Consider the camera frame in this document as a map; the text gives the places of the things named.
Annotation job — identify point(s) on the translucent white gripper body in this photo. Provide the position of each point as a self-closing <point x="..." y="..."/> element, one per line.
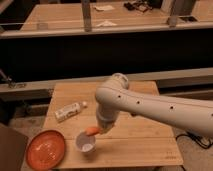
<point x="105" y="126"/>

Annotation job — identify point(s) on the orange pepper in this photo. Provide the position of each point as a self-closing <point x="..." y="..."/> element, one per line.
<point x="92" y="131"/>

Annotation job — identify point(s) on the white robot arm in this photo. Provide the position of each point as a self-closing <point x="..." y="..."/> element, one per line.
<point x="114" y="95"/>

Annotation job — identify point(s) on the white ceramic cup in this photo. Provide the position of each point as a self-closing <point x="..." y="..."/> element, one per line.
<point x="85" y="143"/>

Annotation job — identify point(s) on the orange plate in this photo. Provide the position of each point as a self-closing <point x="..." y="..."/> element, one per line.
<point x="46" y="150"/>

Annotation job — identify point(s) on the brown cardboard box corner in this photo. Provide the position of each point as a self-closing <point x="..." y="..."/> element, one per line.
<point x="12" y="148"/>

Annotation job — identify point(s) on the white paper on far table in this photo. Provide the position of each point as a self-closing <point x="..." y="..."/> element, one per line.
<point x="106" y="24"/>

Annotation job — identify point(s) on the metal clamp at left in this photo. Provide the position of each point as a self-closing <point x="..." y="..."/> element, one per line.
<point x="11" y="84"/>

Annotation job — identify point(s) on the white paper sheet far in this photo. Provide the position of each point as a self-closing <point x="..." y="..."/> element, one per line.
<point x="104" y="8"/>

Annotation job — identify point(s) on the black tool on far table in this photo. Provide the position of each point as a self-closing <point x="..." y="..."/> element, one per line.
<point x="141" y="6"/>

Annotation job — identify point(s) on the grey metal post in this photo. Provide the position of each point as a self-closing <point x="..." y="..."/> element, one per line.
<point x="180" y="9"/>
<point x="86" y="15"/>

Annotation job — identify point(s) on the grey metal post right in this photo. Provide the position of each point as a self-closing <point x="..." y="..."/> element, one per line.
<point x="180" y="9"/>

